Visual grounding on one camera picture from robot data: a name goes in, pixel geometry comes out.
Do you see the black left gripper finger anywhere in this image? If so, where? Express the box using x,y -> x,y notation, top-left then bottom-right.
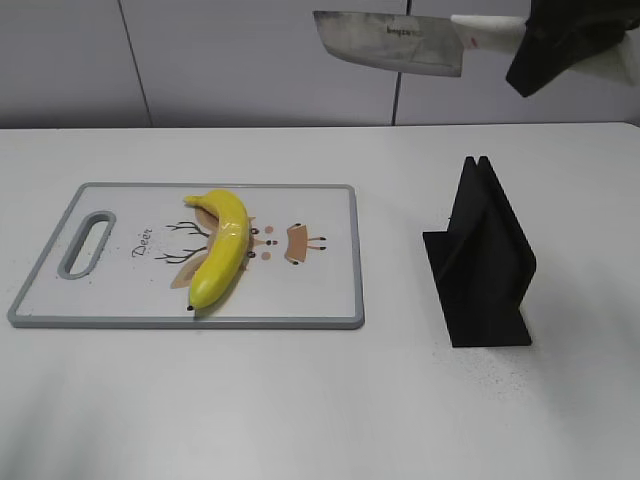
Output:
506,0 -> 639,98

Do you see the cleaver knife with white handle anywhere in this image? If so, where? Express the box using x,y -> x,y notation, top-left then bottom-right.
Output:
313,10 -> 526,78

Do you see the yellow plastic banana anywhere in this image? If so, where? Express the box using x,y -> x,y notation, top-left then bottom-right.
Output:
184,189 -> 250,311

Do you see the black knife stand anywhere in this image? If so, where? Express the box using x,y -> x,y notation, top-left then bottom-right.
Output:
422,156 -> 536,348

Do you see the white grey-rimmed cutting board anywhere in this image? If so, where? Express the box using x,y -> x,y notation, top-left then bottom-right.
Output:
8,182 -> 364,330

